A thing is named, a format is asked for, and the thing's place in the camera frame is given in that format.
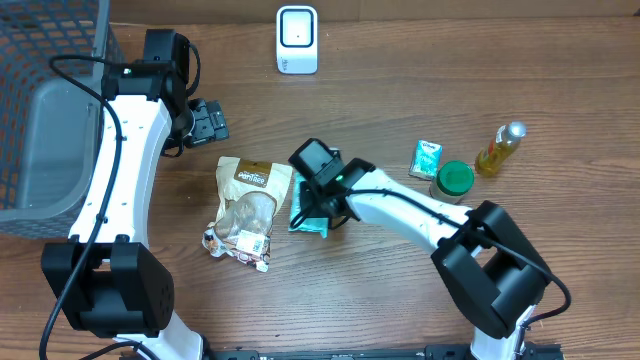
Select green lid jar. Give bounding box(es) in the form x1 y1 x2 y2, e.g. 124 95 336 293
429 161 475 204

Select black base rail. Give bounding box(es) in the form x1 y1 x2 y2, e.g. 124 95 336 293
119 343 566 360

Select teal tissue pack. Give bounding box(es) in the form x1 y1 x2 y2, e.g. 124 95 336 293
409 140 443 180

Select white barcode scanner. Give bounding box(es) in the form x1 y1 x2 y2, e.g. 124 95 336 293
276 5 318 75

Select yellow dish soap bottle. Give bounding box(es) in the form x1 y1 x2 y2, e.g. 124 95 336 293
475 121 527 177

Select grey plastic mesh basket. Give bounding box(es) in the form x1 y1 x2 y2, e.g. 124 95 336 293
1 0 124 238

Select teal snack packet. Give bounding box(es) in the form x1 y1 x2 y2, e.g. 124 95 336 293
288 173 329 239

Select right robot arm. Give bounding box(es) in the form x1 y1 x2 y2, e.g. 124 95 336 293
289 138 551 359

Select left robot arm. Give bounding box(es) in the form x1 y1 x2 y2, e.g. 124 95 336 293
41 29 229 359

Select brown snack wrapper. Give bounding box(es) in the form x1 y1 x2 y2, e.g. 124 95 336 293
202 156 293 272

